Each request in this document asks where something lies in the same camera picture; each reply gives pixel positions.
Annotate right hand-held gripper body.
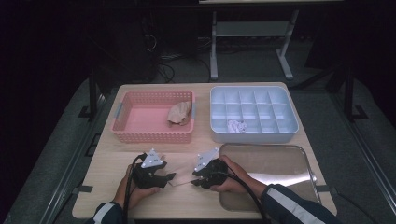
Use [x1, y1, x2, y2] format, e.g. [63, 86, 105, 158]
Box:
[192, 147, 231, 190]

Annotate transparent grey box lid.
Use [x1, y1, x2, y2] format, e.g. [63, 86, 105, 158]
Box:
[219, 143, 321, 213]

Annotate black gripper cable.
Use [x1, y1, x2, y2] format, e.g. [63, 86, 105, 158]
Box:
[214, 169, 271, 224]
[121, 152, 148, 224]

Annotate thin black cable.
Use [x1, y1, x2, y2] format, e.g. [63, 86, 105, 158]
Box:
[335, 191, 379, 224]

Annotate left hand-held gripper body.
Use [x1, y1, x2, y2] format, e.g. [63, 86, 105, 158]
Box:
[131, 148, 168, 189]

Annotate black cable tangle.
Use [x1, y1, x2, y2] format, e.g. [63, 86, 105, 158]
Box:
[153, 54, 213, 84]

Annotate person's right hand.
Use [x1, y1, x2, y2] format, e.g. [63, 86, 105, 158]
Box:
[209, 155, 266, 197]

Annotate white metal frame table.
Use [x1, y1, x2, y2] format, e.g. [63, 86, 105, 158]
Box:
[199, 0, 344, 81]

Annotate black metal stand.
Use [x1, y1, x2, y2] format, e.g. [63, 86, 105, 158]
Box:
[343, 66, 369, 123]
[78, 68, 100, 121]

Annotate white divided storage box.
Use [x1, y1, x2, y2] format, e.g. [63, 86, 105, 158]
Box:
[209, 85, 300, 145]

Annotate white sock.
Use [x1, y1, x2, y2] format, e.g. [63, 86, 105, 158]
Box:
[234, 119, 249, 133]
[227, 119, 242, 134]

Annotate black bracket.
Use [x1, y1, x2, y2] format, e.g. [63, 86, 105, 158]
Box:
[85, 133, 103, 157]

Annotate person's left hand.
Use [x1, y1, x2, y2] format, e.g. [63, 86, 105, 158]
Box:
[112, 163, 162, 212]

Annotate pink plastic basket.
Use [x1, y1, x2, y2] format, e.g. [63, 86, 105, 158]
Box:
[110, 91, 197, 144]

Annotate metal rail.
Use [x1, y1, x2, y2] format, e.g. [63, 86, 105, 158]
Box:
[330, 92, 396, 217]
[38, 92, 108, 224]

